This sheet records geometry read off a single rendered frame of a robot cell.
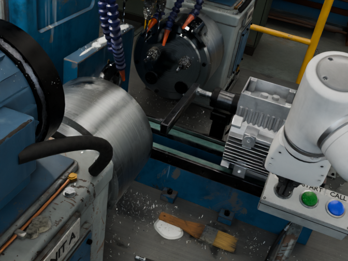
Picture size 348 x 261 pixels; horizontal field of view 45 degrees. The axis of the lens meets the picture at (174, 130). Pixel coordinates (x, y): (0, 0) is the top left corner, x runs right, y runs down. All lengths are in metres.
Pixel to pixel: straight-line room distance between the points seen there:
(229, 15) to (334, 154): 0.93
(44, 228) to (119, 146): 0.27
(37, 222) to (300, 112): 0.37
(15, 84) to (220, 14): 1.00
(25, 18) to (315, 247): 0.88
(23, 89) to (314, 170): 0.45
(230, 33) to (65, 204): 0.99
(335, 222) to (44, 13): 0.77
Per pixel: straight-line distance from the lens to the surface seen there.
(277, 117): 0.98
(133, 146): 0.82
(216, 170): 1.07
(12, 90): 0.52
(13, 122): 0.47
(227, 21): 1.44
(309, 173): 0.73
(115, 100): 0.83
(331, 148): 0.57
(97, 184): 0.63
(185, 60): 1.24
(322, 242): 1.19
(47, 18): 1.08
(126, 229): 1.05
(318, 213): 0.85
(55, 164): 0.63
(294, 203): 0.84
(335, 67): 0.57
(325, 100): 0.55
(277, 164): 0.73
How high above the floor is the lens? 1.57
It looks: 33 degrees down
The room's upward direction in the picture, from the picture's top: 11 degrees clockwise
